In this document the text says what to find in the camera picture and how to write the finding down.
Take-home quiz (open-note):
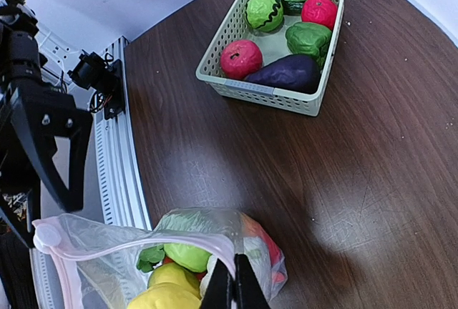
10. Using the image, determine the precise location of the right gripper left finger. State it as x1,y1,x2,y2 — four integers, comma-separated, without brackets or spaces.
200,260,233,309

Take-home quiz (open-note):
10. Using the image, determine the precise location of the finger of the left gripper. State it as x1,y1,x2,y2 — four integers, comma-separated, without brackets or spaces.
1,180,41,248

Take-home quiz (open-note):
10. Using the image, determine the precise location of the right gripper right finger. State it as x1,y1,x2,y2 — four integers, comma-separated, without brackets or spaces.
235,254,270,309

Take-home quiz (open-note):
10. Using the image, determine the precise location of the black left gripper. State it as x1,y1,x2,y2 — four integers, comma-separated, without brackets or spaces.
1,0,92,212

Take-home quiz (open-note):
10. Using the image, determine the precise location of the green toy lime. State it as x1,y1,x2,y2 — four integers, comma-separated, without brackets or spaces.
164,243,211,273

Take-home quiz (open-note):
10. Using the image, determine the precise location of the yellow orange toy fruit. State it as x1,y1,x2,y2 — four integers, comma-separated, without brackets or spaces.
127,263,201,309

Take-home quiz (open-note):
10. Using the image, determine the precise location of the red orange toy carrot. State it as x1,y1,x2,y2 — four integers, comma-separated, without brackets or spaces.
241,214,287,285

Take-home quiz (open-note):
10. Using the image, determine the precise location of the white toy cauliflower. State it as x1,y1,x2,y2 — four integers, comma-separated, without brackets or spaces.
153,208,265,295

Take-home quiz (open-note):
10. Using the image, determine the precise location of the clear zip top bag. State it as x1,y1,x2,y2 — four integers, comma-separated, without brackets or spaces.
33,207,288,308

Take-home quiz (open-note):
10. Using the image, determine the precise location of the dark green leafy toy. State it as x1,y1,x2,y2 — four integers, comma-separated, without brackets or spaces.
136,245,165,273

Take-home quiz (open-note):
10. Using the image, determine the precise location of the red toy apple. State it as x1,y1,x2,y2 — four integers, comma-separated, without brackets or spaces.
220,39,263,80

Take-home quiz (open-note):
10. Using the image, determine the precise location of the dark purple toy eggplant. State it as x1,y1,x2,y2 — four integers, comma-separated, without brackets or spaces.
245,54,321,94

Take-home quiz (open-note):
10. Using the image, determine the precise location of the green perforated plastic basket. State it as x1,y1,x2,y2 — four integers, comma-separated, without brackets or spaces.
195,0,344,117

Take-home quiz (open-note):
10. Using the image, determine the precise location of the striped green toy watermelon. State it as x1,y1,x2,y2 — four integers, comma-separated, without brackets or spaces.
245,0,283,32

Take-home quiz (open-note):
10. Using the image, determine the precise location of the dark green toy pepper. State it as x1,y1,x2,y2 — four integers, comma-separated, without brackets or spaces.
285,22,332,69

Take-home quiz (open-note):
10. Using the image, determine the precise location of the dark green toy cucumber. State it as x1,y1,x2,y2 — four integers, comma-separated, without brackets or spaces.
281,0,304,16

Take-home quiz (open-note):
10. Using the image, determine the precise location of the red toy fruit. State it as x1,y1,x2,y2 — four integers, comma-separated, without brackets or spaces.
301,0,338,30

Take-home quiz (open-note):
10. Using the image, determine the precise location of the front aluminium rail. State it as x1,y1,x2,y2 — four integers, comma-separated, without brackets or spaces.
30,35,153,309

